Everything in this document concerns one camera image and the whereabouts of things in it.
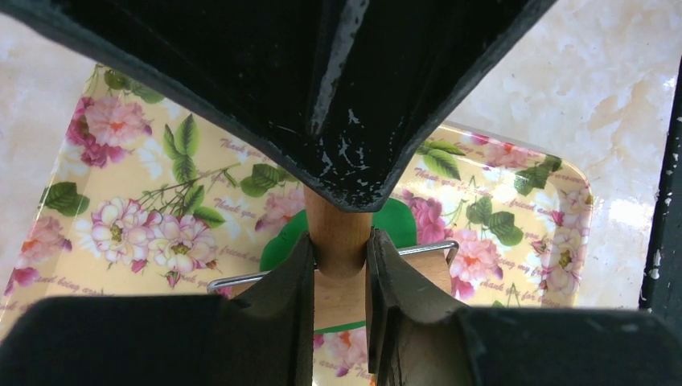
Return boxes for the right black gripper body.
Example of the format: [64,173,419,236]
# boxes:
[1,1,551,212]

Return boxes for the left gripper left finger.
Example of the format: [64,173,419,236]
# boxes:
[1,234,314,385]

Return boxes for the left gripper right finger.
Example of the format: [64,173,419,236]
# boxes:
[366,230,681,385]

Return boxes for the green dough disc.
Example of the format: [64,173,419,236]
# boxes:
[258,198,419,335]

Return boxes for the wooden double-ended roller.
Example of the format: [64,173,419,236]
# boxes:
[209,191,458,336]

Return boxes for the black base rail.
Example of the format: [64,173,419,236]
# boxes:
[639,74,681,318]

